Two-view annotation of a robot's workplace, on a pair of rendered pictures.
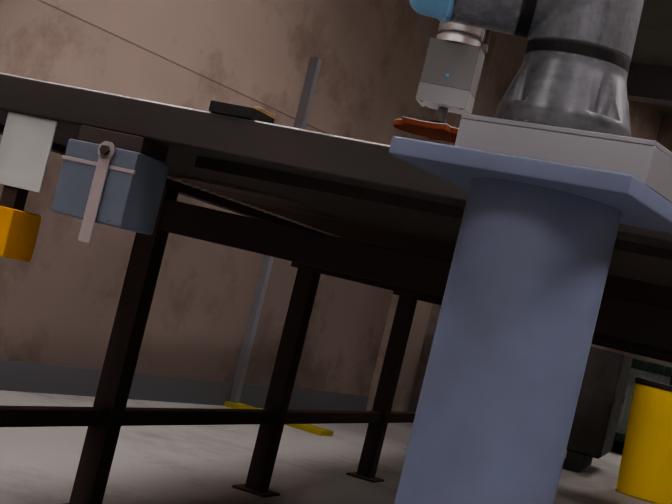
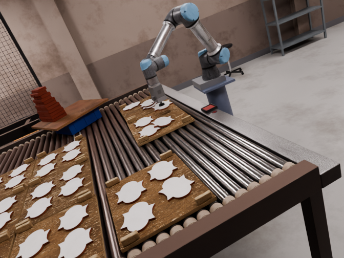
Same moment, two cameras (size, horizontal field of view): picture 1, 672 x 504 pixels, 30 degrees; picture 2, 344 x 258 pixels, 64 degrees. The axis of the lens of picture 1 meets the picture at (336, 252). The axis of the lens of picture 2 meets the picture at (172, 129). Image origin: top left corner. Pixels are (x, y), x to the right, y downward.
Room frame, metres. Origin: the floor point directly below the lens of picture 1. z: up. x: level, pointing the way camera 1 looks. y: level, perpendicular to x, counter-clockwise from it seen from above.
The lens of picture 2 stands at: (3.03, 1.30, 1.54)
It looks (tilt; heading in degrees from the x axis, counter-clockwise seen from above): 23 degrees down; 235
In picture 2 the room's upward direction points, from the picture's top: 21 degrees counter-clockwise
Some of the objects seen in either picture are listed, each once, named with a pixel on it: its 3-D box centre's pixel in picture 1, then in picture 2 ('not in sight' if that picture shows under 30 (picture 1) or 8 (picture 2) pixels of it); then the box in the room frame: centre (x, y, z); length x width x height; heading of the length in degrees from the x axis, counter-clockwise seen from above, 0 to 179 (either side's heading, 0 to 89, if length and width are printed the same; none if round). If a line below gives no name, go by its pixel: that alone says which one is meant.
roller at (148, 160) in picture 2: not in sight; (132, 137); (2.30, -0.16, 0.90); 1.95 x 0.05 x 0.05; 67
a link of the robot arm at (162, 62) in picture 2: not in sight; (158, 63); (1.93, -0.13, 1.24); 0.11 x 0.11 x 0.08; 86
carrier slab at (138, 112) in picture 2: not in sight; (144, 107); (1.96, -0.44, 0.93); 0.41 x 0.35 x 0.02; 65
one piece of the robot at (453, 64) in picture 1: (454, 75); (155, 92); (2.04, -0.12, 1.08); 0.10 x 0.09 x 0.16; 166
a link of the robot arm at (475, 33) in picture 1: (464, 27); (152, 80); (2.03, -0.12, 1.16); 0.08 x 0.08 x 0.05
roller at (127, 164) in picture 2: not in sight; (117, 144); (2.39, -0.20, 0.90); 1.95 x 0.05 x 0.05; 67
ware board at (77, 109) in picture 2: not in sight; (69, 113); (2.31, -1.02, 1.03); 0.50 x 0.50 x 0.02; 5
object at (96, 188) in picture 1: (108, 189); not in sight; (2.00, 0.38, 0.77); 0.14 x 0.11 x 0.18; 67
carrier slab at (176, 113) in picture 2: not in sight; (157, 122); (2.15, -0.06, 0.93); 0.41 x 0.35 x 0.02; 64
